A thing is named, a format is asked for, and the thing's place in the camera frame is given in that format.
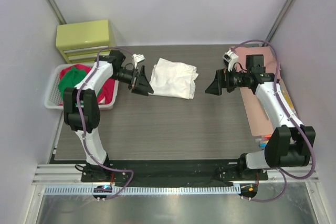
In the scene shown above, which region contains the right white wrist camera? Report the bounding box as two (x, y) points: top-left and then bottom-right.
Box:
(223, 49), (239, 71)

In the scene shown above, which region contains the white slotted cable duct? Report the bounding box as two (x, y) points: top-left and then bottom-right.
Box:
(44, 184), (241, 196)

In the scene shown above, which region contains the white printed t shirt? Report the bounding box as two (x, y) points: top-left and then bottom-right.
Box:
(150, 58), (198, 100)

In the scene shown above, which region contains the yellow-green drawer box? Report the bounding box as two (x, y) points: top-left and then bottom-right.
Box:
(56, 19), (116, 63)

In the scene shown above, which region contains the brown cardboard sheet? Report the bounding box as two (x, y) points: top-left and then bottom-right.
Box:
(240, 88), (274, 136)

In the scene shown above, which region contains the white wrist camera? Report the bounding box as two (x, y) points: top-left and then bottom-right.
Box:
(132, 54), (145, 69)
(223, 49), (239, 71)

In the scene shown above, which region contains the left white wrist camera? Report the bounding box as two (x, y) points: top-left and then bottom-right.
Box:
(132, 54), (145, 69)

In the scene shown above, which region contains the green t shirt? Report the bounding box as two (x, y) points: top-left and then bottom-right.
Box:
(58, 64), (91, 99)

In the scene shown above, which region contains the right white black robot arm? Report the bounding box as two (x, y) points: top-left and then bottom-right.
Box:
(205, 51), (316, 179)

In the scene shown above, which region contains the white plastic basket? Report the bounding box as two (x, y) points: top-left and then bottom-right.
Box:
(44, 63), (119, 110)

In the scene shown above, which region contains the pink t shirt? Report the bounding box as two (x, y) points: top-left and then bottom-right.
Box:
(234, 47), (277, 73)

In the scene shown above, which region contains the yellow picture book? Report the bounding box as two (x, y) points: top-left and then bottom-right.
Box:
(264, 84), (296, 121)

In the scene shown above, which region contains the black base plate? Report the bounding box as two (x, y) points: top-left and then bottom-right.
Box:
(75, 159), (268, 188)

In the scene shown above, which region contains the black t shirt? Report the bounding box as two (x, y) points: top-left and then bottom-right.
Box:
(223, 59), (229, 68)

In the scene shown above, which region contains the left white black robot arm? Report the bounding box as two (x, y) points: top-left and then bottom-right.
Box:
(63, 47), (154, 176)

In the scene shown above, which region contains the red marker pen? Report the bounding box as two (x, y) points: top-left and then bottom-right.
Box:
(255, 135), (271, 141)

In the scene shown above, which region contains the red t shirt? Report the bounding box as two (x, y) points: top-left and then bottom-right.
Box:
(59, 63), (118, 105)

